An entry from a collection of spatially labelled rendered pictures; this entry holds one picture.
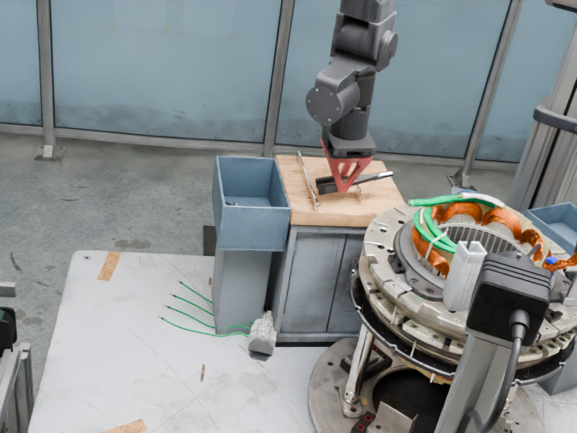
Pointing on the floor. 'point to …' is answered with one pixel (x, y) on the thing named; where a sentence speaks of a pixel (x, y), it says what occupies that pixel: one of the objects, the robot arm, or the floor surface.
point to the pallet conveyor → (14, 369)
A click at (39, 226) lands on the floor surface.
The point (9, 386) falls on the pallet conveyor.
